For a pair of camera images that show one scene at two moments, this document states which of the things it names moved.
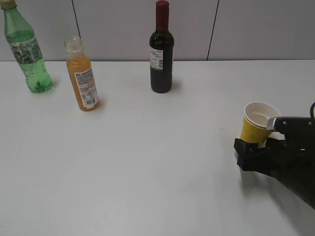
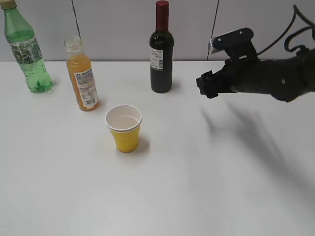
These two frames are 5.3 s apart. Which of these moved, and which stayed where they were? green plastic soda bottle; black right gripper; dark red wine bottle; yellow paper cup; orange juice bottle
Moved: black right gripper; yellow paper cup
Stayed: orange juice bottle; dark red wine bottle; green plastic soda bottle
